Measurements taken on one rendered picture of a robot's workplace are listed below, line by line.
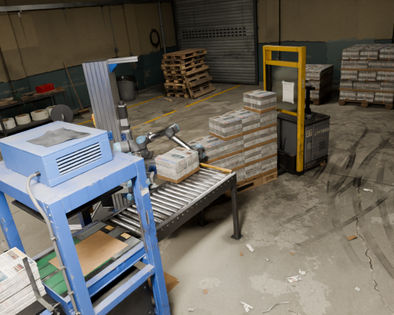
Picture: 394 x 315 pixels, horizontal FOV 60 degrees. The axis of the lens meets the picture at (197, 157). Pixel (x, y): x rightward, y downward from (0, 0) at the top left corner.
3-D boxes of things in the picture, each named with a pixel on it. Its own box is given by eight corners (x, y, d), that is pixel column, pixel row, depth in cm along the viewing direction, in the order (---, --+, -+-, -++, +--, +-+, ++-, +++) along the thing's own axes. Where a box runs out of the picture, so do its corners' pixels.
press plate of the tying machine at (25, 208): (80, 174, 275) (79, 170, 274) (124, 190, 242) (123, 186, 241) (12, 205, 237) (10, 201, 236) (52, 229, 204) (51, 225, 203)
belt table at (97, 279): (99, 227, 306) (97, 218, 302) (149, 252, 267) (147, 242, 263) (23, 274, 258) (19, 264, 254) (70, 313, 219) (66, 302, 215)
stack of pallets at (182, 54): (188, 87, 1190) (184, 49, 1139) (211, 89, 1137) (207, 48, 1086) (164, 97, 1092) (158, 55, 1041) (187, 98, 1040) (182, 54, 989)
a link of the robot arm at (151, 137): (138, 137, 428) (171, 125, 399) (145, 134, 441) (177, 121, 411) (142, 146, 431) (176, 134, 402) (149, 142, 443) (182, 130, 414)
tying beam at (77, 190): (69, 148, 285) (65, 137, 282) (146, 170, 228) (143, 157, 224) (-17, 181, 239) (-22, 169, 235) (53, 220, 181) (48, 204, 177)
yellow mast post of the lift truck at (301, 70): (294, 170, 508) (296, 47, 439) (298, 168, 512) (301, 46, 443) (299, 172, 500) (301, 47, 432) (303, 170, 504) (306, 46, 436)
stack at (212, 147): (179, 200, 477) (172, 145, 445) (246, 175, 527) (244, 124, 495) (193, 212, 446) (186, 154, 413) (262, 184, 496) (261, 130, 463)
